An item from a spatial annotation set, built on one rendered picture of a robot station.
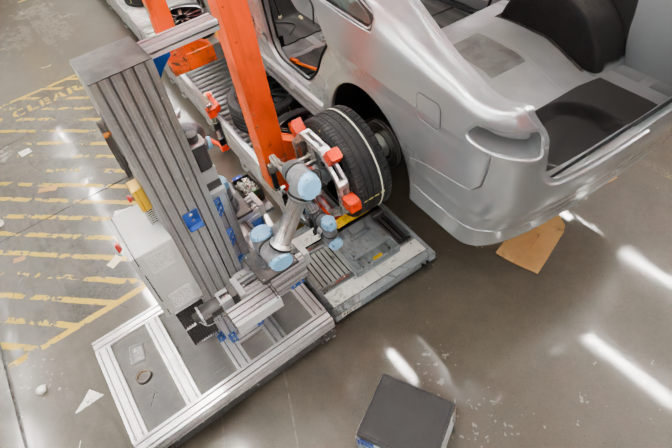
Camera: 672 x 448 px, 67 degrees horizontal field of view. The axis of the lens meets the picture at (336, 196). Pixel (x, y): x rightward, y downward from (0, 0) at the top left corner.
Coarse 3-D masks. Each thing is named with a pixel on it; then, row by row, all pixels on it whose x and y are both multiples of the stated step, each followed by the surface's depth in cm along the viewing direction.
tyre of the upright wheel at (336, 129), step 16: (336, 112) 294; (352, 112) 291; (320, 128) 287; (336, 128) 284; (352, 128) 285; (368, 128) 285; (304, 144) 325; (336, 144) 279; (352, 144) 281; (368, 144) 283; (352, 160) 279; (368, 160) 282; (384, 160) 286; (352, 176) 281; (368, 176) 284; (384, 176) 290; (368, 192) 288; (384, 192) 297; (368, 208) 302
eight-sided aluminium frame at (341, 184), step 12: (300, 132) 294; (312, 132) 293; (300, 144) 316; (312, 144) 286; (324, 144) 284; (300, 156) 322; (336, 168) 283; (336, 180) 281; (324, 192) 329; (348, 192) 288; (324, 204) 322
